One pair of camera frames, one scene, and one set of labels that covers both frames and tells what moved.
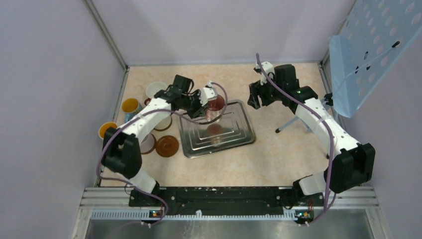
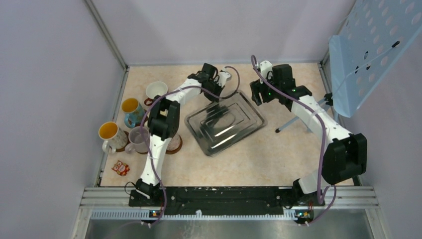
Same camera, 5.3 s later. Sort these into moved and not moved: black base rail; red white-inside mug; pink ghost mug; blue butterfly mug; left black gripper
Moved: pink ghost mug; left black gripper
Not moved: blue butterfly mug; black base rail; red white-inside mug
